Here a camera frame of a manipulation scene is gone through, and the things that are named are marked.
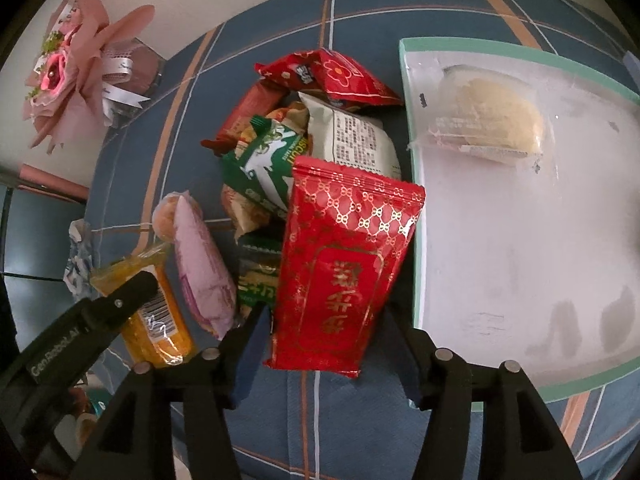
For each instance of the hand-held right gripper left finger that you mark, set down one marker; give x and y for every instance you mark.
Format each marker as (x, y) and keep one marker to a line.
(252, 355)

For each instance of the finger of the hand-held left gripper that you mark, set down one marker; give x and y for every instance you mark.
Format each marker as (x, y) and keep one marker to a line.
(125, 300)

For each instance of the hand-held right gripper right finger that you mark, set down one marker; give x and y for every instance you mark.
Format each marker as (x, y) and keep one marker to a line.
(409, 365)

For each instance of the yellow snack packet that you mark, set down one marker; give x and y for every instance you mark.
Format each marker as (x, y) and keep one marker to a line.
(165, 330)

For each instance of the pink snack packet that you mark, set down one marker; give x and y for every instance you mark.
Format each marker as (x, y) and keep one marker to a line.
(200, 260)

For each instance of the large red gold-patterned packet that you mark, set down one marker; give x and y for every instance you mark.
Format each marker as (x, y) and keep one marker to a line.
(340, 270)

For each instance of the white tray with green rim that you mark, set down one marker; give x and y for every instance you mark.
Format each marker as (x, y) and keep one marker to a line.
(500, 260)

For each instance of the green and white biscuit packet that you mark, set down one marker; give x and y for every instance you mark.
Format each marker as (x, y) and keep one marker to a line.
(265, 170)

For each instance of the beige snack packet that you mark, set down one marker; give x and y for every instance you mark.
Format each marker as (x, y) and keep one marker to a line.
(350, 135)

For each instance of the large clear-wrapped pale bun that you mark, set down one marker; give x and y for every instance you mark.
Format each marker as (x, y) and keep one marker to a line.
(490, 105)

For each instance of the small dark green packet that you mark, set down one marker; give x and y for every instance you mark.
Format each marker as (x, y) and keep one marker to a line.
(257, 275)

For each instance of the blue plaid blanket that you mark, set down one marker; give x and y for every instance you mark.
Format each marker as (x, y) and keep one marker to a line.
(350, 425)

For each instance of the orange and white snack packet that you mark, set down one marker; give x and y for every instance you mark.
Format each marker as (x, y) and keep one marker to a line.
(240, 207)

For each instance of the red-brown snack packet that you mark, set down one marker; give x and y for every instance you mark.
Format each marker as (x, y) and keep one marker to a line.
(245, 110)

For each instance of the pink flower bouquet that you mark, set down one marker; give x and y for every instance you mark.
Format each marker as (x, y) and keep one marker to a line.
(75, 75)

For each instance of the dark pink gift box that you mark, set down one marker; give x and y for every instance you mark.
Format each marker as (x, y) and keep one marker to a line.
(147, 67)

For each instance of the red flower-print packet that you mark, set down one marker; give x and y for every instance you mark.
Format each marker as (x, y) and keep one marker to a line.
(345, 77)

